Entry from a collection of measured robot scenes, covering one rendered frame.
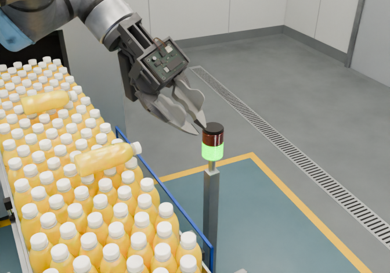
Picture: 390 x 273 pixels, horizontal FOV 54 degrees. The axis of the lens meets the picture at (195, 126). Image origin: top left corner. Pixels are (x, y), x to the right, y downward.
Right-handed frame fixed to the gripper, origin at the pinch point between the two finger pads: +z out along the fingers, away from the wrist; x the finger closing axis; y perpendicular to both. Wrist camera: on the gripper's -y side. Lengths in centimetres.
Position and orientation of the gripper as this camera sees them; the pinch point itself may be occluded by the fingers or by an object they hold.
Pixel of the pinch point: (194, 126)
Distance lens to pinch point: 65.6
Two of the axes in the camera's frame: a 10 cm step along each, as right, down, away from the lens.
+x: 6.7, -6.0, 4.3
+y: 3.6, -2.5, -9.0
